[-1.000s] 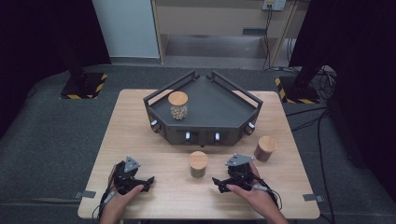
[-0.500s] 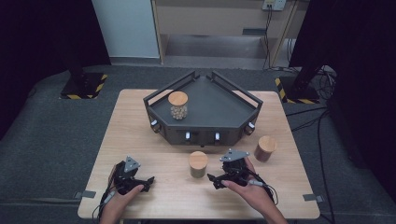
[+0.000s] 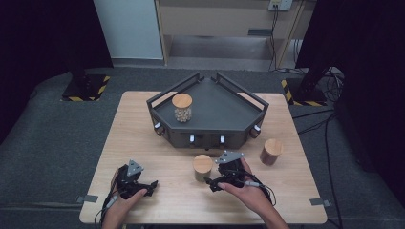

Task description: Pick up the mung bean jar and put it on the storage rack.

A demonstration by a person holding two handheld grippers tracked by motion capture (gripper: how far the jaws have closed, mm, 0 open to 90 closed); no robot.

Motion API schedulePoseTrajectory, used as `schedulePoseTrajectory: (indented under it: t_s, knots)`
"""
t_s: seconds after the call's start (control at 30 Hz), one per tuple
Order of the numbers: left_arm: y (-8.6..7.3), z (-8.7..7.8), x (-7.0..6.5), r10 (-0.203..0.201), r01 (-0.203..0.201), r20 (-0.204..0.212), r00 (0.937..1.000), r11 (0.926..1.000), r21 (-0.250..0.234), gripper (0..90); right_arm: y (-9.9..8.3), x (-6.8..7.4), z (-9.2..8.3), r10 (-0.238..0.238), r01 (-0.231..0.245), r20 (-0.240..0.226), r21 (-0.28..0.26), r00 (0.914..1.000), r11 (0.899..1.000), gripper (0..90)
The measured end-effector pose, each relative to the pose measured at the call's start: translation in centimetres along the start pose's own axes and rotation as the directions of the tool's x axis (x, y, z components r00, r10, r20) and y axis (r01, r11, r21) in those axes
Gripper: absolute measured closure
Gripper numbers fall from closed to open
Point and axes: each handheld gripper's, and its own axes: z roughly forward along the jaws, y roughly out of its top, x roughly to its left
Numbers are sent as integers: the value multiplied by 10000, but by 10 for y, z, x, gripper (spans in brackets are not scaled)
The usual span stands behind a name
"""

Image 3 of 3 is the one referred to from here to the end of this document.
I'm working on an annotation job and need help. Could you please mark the person's right hand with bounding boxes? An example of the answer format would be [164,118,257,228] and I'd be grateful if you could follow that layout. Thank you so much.
[218,157,275,215]

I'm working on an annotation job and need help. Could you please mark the grey table bracket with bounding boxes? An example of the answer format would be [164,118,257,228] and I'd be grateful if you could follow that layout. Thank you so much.
[75,194,99,204]
[309,198,332,207]

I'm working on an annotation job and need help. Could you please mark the black corner shelf rack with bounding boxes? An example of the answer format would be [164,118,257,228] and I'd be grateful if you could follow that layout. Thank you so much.
[146,72,270,151]

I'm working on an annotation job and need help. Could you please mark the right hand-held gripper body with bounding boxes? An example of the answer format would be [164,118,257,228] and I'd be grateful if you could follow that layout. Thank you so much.
[215,150,246,189]

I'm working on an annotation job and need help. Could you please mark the white wall panel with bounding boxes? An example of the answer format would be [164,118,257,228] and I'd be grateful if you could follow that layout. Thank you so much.
[93,0,164,60]

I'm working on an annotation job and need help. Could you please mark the person's left hand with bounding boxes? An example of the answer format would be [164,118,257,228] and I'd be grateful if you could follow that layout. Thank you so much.
[104,168,149,223]

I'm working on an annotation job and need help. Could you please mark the white power outlet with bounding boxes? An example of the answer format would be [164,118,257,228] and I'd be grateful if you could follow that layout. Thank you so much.
[267,0,293,12]

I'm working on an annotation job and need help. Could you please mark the dark curtain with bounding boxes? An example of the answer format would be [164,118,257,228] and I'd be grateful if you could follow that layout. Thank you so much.
[0,0,114,144]
[295,0,405,198]

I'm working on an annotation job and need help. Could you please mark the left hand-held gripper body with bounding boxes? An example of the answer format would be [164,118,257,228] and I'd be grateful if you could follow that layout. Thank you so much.
[115,159,151,199]

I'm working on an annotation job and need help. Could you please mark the black outlet cables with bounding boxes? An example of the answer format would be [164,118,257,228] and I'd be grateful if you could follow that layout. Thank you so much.
[267,8,281,72]

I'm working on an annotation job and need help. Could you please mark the glass jar of pale beans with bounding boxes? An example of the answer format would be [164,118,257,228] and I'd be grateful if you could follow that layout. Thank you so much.
[171,93,194,123]

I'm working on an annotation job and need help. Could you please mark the black floor cables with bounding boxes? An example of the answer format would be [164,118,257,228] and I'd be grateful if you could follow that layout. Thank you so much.
[291,66,347,229]

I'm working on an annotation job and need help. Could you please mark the glass jar of red beans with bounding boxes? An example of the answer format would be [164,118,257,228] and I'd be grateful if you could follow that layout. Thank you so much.
[259,137,284,167]

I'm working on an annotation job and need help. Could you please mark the black stand with striped base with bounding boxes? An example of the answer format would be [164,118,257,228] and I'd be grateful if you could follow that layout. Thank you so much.
[280,65,332,108]
[61,56,111,103]

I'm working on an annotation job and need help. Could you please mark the glass jar of green beans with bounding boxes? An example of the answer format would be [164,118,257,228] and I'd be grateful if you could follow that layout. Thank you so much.
[192,154,214,183]

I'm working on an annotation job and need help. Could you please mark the left hand-held gripper cable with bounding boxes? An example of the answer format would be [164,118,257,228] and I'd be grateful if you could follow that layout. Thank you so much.
[94,194,119,228]

